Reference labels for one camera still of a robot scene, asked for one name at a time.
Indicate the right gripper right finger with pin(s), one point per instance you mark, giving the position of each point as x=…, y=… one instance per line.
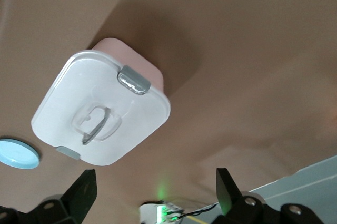
x=247, y=209

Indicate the pink box with white lid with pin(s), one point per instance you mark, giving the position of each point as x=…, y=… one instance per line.
x=100, y=89

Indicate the light blue round plate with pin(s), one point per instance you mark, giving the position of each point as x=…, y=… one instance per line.
x=17, y=153

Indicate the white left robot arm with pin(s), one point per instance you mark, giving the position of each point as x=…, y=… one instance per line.
x=150, y=212

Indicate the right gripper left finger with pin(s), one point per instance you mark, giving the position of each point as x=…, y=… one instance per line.
x=65, y=208

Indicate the brown table mat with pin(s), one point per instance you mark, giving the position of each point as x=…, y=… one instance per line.
x=237, y=50

